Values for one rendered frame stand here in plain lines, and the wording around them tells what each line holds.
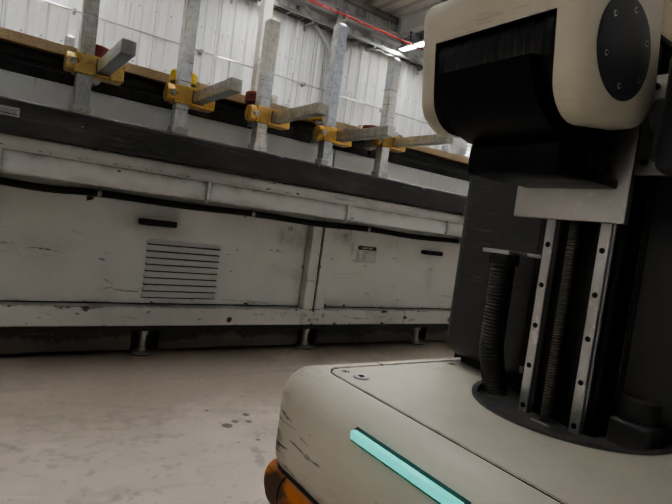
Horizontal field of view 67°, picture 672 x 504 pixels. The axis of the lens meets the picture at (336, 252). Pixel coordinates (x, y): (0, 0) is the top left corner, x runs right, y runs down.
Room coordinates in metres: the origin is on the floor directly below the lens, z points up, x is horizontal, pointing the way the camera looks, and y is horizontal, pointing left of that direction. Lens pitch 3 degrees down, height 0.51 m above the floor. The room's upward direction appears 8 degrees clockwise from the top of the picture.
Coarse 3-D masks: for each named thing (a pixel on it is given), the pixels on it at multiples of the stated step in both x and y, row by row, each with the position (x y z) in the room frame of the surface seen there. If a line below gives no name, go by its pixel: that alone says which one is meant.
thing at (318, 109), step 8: (312, 104) 1.41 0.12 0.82; (320, 104) 1.38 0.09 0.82; (280, 112) 1.55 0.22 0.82; (288, 112) 1.51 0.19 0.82; (296, 112) 1.47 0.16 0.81; (304, 112) 1.44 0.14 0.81; (312, 112) 1.40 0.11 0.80; (320, 112) 1.39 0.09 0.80; (272, 120) 1.59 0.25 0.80; (280, 120) 1.55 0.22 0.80; (288, 120) 1.54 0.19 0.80; (296, 120) 1.52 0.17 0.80
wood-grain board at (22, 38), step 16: (0, 32) 1.34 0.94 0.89; (16, 32) 1.36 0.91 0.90; (32, 48) 1.40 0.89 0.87; (48, 48) 1.40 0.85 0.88; (64, 48) 1.43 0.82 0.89; (128, 64) 1.52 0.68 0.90; (160, 80) 1.58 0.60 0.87; (240, 96) 1.73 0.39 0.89; (352, 128) 2.01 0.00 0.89; (464, 160) 2.40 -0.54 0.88
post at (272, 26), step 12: (276, 24) 1.59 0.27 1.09; (264, 36) 1.60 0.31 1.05; (276, 36) 1.59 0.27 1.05; (264, 48) 1.59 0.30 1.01; (276, 48) 1.59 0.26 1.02; (264, 60) 1.58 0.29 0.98; (264, 72) 1.58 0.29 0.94; (264, 84) 1.58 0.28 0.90; (264, 96) 1.58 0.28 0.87; (252, 132) 1.60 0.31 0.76; (264, 132) 1.59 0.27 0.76; (264, 144) 1.59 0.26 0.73
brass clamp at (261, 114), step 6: (246, 108) 1.58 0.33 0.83; (252, 108) 1.56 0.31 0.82; (258, 108) 1.56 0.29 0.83; (264, 108) 1.58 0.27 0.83; (270, 108) 1.59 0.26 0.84; (246, 114) 1.58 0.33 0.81; (252, 114) 1.56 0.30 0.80; (258, 114) 1.57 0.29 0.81; (264, 114) 1.58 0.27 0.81; (270, 114) 1.59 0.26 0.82; (252, 120) 1.57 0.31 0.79; (258, 120) 1.57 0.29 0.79; (264, 120) 1.58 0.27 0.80; (270, 120) 1.59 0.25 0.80; (270, 126) 1.62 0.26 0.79; (276, 126) 1.61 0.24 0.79; (282, 126) 1.62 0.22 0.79; (288, 126) 1.63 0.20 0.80
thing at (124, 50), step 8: (120, 40) 1.10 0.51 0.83; (128, 40) 1.10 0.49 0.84; (112, 48) 1.16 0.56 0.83; (120, 48) 1.09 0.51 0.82; (128, 48) 1.10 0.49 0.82; (104, 56) 1.23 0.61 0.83; (112, 56) 1.16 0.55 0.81; (120, 56) 1.12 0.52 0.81; (128, 56) 1.11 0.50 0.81; (104, 64) 1.23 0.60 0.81; (112, 64) 1.20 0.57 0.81; (120, 64) 1.19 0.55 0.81; (104, 72) 1.29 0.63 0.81; (112, 72) 1.28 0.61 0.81
